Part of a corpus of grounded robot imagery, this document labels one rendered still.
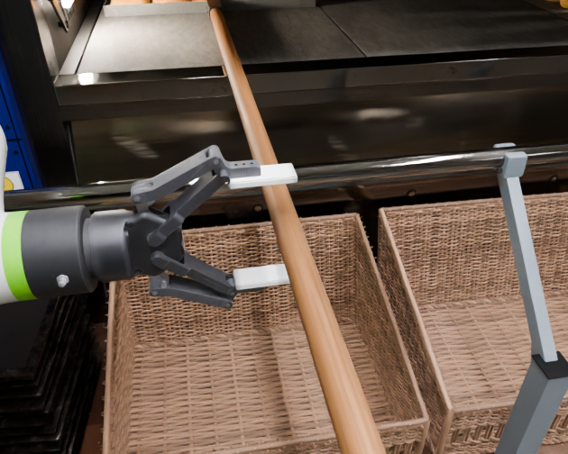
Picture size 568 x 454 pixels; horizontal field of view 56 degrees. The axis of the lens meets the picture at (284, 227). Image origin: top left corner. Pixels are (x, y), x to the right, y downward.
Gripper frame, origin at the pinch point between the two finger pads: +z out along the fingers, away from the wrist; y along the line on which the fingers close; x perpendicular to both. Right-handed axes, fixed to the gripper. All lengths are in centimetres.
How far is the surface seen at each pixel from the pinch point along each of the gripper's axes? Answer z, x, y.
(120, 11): -23, -100, 0
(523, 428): 35, 8, 36
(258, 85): 5, -52, 3
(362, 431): 0.5, 26.9, -1.3
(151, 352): -23, -40, 60
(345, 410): -0.2, 24.9, -1.2
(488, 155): 32.9, -14.8, 2.1
